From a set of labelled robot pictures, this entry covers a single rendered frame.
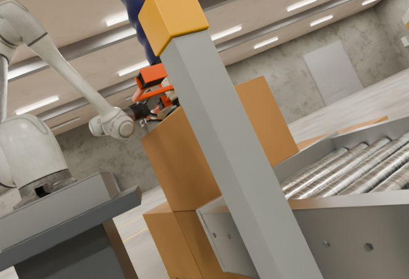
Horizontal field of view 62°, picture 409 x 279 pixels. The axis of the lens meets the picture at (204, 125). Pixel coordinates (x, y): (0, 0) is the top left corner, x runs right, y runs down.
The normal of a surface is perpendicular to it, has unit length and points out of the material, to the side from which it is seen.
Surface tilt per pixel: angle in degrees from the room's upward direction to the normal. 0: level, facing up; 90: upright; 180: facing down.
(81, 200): 90
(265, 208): 90
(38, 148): 88
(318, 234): 90
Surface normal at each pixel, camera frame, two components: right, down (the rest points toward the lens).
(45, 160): 0.66, -0.31
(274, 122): 0.42, -0.25
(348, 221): -0.80, 0.34
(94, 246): 0.18, -0.14
